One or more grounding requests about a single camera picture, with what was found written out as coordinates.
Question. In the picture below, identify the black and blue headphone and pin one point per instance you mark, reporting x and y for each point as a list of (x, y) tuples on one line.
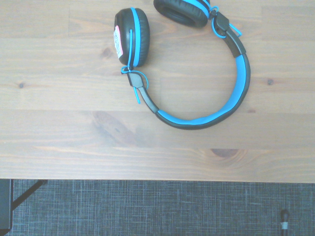
[(197, 121)]

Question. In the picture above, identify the wooden desk with black frame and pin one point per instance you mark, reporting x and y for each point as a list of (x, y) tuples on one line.
[(5, 204)]

